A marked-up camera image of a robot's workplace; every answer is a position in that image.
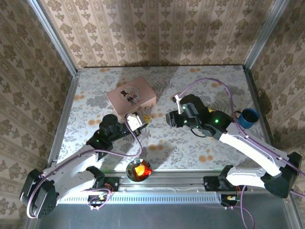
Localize pink box with cartoon print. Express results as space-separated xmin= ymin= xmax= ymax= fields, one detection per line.
xmin=106 ymin=76 xmax=157 ymax=120

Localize blue enamel mug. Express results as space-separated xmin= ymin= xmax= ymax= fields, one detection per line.
xmin=234 ymin=108 xmax=260 ymax=130

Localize red orange wrapped object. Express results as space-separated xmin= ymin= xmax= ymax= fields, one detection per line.
xmin=133 ymin=161 xmax=153 ymax=178

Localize shiny metal bowl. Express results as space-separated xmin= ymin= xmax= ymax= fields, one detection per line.
xmin=125 ymin=158 xmax=153 ymax=183

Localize small connector board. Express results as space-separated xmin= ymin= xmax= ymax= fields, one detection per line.
xmin=87 ymin=194 xmax=107 ymax=208
xmin=220 ymin=194 xmax=239 ymax=207

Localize grey metal panel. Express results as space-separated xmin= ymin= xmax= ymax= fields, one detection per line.
xmin=30 ymin=202 xmax=296 ymax=229

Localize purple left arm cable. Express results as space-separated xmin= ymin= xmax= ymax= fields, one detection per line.
xmin=26 ymin=122 xmax=143 ymax=219

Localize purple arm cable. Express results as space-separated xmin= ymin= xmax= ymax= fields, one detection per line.
xmin=26 ymin=122 xmax=143 ymax=219
xmin=177 ymin=77 xmax=305 ymax=199

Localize thin black cable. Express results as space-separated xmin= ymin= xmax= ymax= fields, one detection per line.
xmin=190 ymin=127 xmax=207 ymax=139

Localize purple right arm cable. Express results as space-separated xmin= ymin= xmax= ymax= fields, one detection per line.
xmin=177 ymin=77 xmax=305 ymax=199

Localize aluminium table side rail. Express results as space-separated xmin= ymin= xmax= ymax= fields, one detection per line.
xmin=243 ymin=68 xmax=275 ymax=153
xmin=47 ymin=75 xmax=81 ymax=167

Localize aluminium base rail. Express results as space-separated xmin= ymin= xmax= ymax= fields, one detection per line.
xmin=101 ymin=170 xmax=226 ymax=192

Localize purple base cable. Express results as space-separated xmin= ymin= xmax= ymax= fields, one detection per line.
xmin=224 ymin=185 xmax=255 ymax=229
xmin=82 ymin=187 xmax=112 ymax=211

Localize slotted grey cable duct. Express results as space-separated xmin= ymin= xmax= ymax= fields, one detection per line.
xmin=58 ymin=192 xmax=221 ymax=204

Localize aluminium frame post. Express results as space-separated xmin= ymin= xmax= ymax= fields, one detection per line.
xmin=28 ymin=0 xmax=79 ymax=76
xmin=242 ymin=0 xmax=291 ymax=70

